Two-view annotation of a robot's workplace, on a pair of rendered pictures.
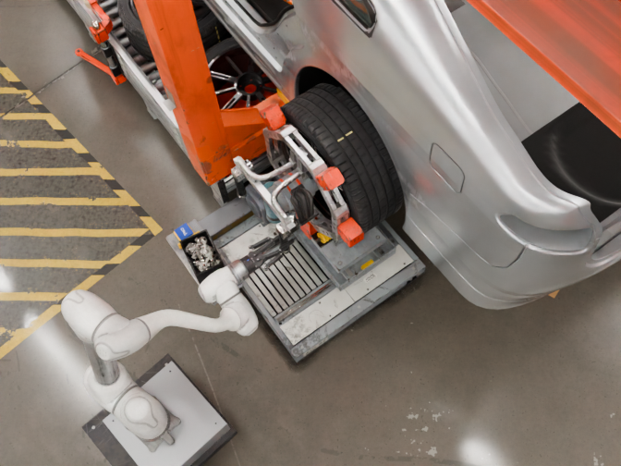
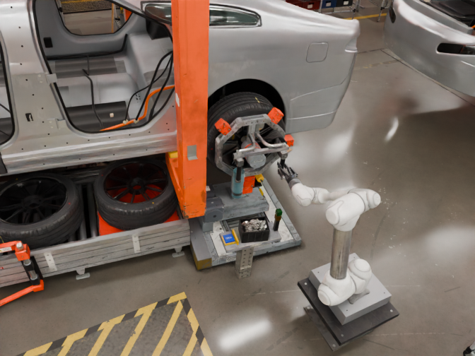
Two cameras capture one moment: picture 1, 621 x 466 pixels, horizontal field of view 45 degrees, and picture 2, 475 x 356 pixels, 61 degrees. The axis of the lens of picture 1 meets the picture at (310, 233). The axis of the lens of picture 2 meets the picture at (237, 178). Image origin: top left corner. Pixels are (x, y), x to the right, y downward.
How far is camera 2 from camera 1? 299 cm
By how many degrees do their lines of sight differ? 51
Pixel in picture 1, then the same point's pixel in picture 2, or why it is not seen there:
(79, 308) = (347, 202)
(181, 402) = not seen: hidden behind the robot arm
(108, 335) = (367, 192)
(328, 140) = (257, 104)
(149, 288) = (225, 309)
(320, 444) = not seen: hidden behind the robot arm
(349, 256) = (256, 193)
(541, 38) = not seen: outside the picture
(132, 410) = (362, 266)
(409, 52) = (281, 15)
